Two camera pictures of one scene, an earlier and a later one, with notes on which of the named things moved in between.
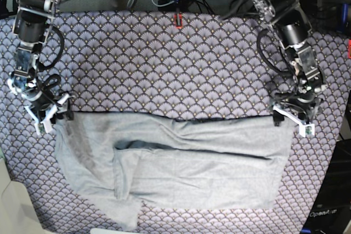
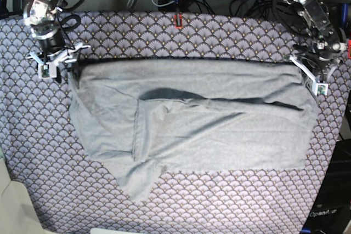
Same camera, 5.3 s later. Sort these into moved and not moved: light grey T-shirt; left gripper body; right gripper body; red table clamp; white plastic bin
Moved: left gripper body; right gripper body; light grey T-shirt
Not moved: red table clamp; white plastic bin
